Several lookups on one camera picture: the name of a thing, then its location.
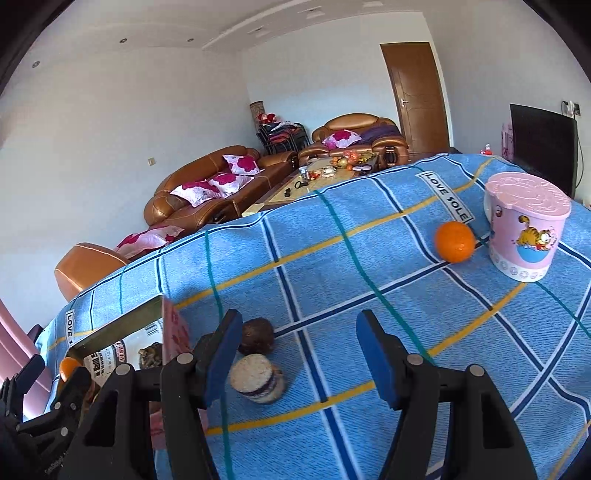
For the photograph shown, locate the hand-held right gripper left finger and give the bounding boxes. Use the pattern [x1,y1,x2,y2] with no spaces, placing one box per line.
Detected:
[69,309,244,480]

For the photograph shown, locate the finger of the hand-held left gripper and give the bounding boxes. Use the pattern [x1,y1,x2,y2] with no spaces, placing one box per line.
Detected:
[0,353,47,418]
[48,368,95,418]

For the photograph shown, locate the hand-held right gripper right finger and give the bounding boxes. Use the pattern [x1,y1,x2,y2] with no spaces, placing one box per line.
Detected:
[355,309,527,480]

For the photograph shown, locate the orange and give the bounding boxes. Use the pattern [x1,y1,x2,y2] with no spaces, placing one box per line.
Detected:
[59,357,84,381]
[434,222,476,264]

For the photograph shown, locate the pink tin box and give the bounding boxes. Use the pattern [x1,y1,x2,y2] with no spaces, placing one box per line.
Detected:
[65,295,211,453]

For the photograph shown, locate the pink plastic jug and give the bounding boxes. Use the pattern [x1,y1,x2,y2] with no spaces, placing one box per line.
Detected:
[0,298,56,411]

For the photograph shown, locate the dark brown fruit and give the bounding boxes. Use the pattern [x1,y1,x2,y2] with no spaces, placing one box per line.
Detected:
[238,318,276,356]

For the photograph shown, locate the printed cardboard box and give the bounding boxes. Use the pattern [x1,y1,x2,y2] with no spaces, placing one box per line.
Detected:
[83,339,162,374]

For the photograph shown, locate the blue plaid blanket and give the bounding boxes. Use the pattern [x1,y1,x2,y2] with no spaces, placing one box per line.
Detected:
[34,152,591,480]

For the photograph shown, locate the white pink flowered pillow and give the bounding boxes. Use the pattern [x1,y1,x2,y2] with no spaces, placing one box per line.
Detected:
[170,181,221,207]
[208,173,254,193]
[223,154,262,176]
[113,225,185,252]
[322,130,362,149]

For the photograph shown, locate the wooden coffee table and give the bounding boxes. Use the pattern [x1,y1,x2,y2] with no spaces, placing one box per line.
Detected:
[241,157,384,217]

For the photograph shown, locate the long brown leather sofa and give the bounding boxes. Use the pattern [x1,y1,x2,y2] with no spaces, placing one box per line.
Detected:
[143,145,298,227]

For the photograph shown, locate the pink cartoon cat bucket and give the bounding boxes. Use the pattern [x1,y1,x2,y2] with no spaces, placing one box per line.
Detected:
[483,172,572,283]

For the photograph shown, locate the purple blanket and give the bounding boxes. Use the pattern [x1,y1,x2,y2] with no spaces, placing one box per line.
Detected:
[360,122,402,144]

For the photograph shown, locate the stack of black chairs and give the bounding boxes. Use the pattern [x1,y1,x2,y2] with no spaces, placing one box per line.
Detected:
[256,121,310,155]

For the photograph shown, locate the brown leather two-seat sofa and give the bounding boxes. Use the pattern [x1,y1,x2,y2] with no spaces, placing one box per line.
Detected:
[298,114,410,168]

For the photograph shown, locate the brown wooden door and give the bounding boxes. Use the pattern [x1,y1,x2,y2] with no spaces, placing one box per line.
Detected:
[379,42,450,153]

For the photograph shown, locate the black television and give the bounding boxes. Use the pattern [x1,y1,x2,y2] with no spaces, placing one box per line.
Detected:
[509,104,579,199]

